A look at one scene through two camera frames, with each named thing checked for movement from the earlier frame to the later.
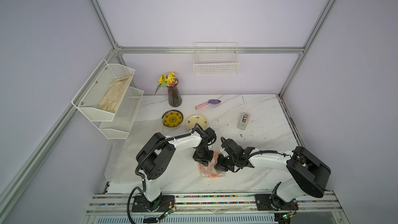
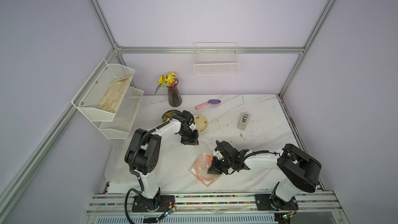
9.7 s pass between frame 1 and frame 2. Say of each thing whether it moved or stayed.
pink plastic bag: moved
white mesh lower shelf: stayed
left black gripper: moved
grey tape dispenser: stayed
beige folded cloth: stayed
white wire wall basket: stayed
